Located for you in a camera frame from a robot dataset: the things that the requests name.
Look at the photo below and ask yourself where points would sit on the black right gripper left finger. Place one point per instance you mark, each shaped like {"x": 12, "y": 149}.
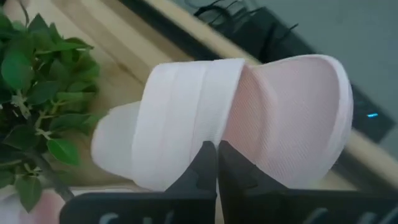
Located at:
{"x": 140, "y": 208}

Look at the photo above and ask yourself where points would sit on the green artificial plant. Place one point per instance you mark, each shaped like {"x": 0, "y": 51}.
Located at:
{"x": 18, "y": 68}

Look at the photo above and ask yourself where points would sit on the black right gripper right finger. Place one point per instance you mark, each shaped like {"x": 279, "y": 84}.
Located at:
{"x": 295, "y": 208}

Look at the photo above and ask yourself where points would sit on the pink slide sandal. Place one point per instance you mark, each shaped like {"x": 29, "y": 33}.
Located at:
{"x": 46, "y": 208}
{"x": 174, "y": 118}

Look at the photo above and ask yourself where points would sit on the black electronics box blue light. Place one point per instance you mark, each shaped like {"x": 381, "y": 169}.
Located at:
{"x": 264, "y": 34}

